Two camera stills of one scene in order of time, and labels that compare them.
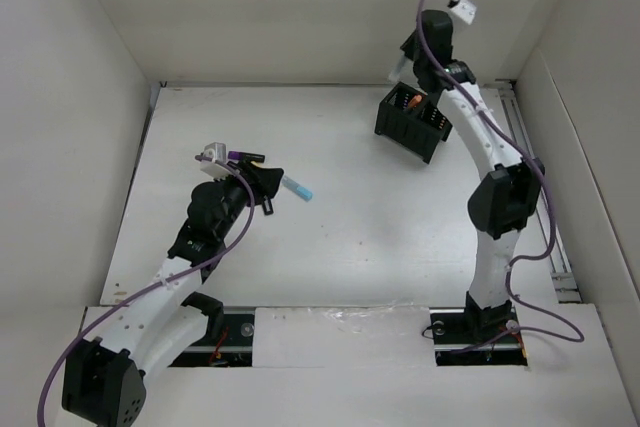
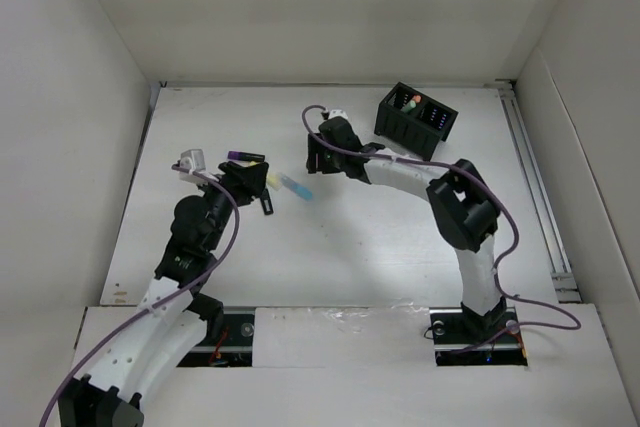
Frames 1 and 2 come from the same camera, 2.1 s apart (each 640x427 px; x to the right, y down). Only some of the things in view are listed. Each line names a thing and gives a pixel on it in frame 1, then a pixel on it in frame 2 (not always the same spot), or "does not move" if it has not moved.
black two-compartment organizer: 419,130 does not move
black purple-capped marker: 246,156 does not move
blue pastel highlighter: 295,188 does not move
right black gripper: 407,46 -> 316,146
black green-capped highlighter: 267,205 does not move
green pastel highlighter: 397,70 -> 410,105
